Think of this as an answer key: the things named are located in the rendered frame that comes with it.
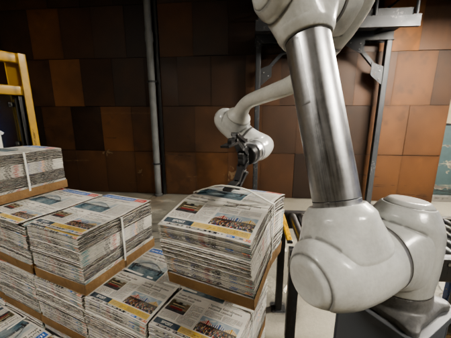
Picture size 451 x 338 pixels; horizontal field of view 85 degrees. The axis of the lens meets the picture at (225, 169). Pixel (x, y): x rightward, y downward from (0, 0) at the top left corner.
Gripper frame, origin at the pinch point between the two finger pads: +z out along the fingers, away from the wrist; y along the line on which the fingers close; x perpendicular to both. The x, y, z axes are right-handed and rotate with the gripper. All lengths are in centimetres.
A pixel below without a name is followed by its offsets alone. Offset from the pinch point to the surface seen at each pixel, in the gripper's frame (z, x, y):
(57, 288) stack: 28, 61, 46
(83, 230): 21, 47, 21
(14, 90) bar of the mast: -22, 160, -32
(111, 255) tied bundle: 14, 46, 36
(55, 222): 21, 64, 21
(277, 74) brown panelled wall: -353, 77, -54
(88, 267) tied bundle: 24, 45, 34
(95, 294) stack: 24, 44, 45
